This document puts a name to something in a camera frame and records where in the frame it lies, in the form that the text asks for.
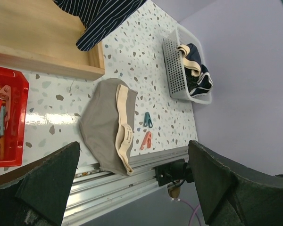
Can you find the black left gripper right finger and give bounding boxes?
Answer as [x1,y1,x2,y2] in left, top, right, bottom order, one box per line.
[188,141,283,226]

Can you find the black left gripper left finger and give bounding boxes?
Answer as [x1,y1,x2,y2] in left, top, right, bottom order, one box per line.
[0,142,80,226]

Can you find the pink clothespin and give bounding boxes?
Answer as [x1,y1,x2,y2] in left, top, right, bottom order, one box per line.
[140,131,152,150]

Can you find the beige grey underwear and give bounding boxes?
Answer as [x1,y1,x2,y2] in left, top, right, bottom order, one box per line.
[79,78,137,176]

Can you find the teal clothespin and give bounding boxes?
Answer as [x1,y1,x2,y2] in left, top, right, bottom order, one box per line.
[143,112,153,128]

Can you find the navy striped underwear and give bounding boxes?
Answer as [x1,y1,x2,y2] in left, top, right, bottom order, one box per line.
[54,0,146,52]

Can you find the red clothespin bin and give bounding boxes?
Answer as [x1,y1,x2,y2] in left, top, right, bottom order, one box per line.
[0,67,29,167]

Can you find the pile of clothes in basket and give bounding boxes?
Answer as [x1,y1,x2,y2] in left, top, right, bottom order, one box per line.
[177,43,213,97]

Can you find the white laundry basket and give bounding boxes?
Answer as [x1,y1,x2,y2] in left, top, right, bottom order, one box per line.
[162,25,213,105]

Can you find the wooden clothes rack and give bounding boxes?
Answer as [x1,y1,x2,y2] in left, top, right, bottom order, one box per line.
[0,0,105,81]

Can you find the aluminium table rail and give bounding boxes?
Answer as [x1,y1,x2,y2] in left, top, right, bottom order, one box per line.
[62,146,188,226]

